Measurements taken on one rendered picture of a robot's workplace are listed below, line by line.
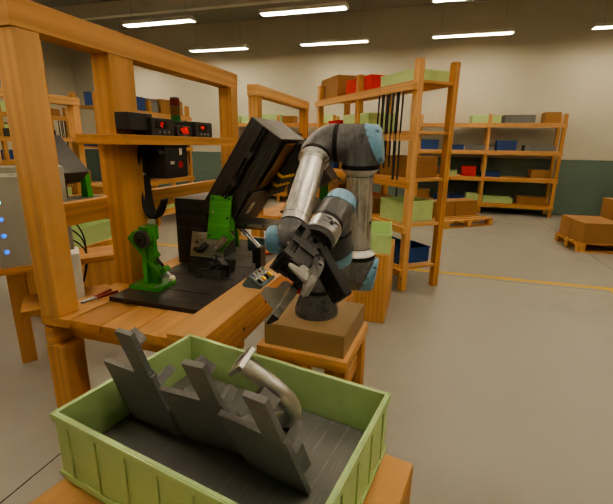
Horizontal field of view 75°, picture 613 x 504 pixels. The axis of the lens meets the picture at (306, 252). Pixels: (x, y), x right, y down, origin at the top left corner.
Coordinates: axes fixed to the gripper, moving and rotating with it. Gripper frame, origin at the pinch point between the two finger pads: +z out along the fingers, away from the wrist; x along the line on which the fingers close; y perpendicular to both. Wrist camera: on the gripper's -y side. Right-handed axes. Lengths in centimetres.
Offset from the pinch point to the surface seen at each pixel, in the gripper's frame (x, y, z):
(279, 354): -59, -17, -22
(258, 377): 0.9, -1.2, 13.1
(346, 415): -25.8, -31.3, -2.9
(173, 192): -122, 64, -95
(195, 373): -10.4, 6.6, 14.6
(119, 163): -85, 77, -63
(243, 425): -10.7, -5.7, 17.1
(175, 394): -22.9, 6.5, 16.0
